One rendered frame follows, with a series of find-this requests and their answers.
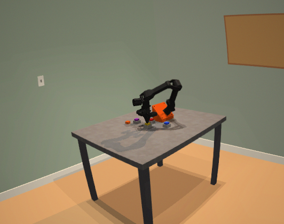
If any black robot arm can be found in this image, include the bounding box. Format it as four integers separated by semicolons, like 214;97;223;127
132;79;182;116

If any red button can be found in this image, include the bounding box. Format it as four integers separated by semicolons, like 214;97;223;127
149;118;155;124

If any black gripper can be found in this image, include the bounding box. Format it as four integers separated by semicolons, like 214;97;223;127
142;105;157;123

